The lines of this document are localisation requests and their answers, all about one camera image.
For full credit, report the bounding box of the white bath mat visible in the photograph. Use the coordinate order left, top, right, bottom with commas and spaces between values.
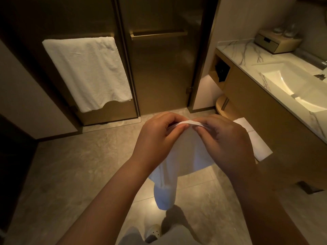
233, 117, 274, 162

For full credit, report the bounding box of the person's right hand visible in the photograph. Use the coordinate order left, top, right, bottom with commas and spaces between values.
193, 115, 257, 181

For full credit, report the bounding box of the wooden vanity cabinet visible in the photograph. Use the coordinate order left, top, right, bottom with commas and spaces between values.
207, 47, 327, 195

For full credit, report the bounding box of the white slipper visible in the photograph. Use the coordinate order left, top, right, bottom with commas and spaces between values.
145, 224, 163, 243

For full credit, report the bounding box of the glass shower door with handle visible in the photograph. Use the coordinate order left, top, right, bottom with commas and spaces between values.
115, 0, 221, 117

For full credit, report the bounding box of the round wooden stool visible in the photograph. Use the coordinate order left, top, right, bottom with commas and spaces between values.
215, 94, 244, 118

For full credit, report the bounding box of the glass shower door with towel bar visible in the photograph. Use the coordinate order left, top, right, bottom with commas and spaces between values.
0, 0, 140, 126

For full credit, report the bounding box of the large white bath towel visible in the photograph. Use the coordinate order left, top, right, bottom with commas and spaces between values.
42, 36, 133, 114

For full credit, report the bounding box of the person's right forearm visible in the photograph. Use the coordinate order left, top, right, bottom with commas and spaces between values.
226, 164, 312, 245

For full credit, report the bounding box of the beige drawer box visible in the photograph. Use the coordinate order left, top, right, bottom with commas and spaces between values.
254, 29, 303, 54

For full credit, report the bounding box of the person's left forearm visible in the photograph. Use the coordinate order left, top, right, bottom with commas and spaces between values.
57, 155, 160, 245

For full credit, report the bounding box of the black bag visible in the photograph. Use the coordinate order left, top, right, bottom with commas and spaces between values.
214, 61, 231, 83

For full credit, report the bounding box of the person's left hand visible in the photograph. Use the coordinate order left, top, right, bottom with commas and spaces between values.
131, 112, 191, 174

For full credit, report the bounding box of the brass door handle bar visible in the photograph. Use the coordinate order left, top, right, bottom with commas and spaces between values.
130, 29, 189, 42

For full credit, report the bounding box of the white rectangular sink basin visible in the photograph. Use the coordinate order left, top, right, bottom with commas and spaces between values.
252, 61, 327, 113

